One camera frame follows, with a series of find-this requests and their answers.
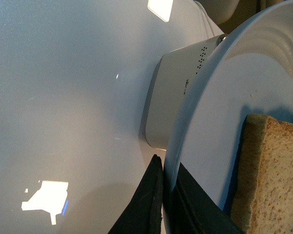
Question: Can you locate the grey round plate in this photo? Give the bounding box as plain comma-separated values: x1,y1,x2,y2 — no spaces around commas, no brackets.
163,0,293,234

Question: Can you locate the white chrome toaster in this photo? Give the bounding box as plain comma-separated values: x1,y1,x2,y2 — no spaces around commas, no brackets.
142,34,227,150

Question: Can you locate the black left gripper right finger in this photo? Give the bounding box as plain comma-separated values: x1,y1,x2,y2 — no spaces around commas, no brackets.
164,164,243,234

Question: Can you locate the slice of brown bread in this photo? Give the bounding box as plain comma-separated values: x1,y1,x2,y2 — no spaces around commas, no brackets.
231,114,293,234

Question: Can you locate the beige chair right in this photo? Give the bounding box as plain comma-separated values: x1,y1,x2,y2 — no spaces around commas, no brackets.
196,0,240,24

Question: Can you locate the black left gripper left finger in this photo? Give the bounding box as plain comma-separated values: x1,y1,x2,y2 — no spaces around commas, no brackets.
109,155,163,234

